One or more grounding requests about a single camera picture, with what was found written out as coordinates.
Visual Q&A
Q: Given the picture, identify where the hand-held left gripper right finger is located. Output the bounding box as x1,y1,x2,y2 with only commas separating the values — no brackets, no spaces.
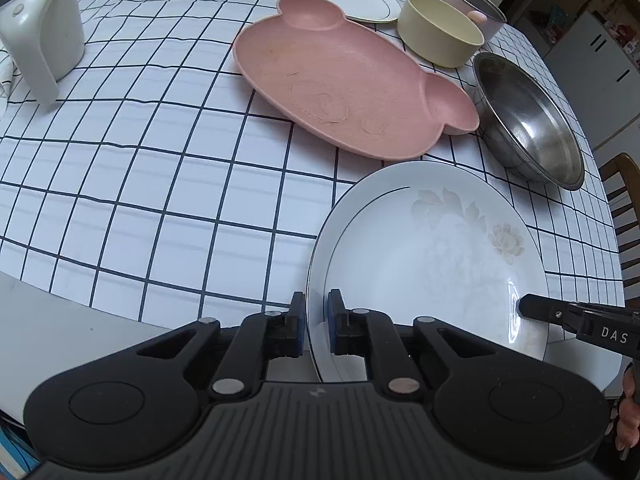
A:
326,289,493,403

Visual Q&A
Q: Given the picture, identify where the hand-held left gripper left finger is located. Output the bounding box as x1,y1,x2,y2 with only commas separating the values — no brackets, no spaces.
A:
132,291,307,403

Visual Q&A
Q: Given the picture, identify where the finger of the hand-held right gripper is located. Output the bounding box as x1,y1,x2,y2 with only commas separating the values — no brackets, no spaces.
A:
519,295,584,334

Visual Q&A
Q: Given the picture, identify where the large white floral plate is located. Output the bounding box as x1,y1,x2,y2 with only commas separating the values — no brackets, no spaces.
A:
306,161,551,383

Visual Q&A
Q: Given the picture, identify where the wide stainless steel bowl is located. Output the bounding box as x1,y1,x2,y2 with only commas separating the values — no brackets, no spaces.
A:
472,52,586,192

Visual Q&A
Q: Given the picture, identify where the person's right hand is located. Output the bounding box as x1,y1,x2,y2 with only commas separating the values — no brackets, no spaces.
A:
616,362,640,451

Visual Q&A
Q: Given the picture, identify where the wooden chair with black cushion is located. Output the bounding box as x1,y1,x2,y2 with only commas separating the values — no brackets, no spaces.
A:
599,152,640,261

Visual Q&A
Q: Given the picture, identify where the white grid-pattern tablecloth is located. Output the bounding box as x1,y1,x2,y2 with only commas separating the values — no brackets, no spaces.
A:
0,0,626,401

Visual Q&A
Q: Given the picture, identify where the white cabinet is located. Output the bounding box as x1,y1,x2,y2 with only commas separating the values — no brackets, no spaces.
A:
542,10,640,151

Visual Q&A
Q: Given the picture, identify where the grey flat panel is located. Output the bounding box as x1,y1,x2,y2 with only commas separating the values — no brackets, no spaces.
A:
0,272,291,431

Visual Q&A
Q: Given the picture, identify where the pink bear-shaped plate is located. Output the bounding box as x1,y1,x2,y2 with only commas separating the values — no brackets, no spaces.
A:
232,0,481,161

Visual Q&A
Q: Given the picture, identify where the cream bowl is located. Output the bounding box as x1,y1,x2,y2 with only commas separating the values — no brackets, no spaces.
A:
397,0,486,68

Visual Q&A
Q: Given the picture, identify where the white kettle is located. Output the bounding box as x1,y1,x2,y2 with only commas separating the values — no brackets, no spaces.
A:
0,0,86,107

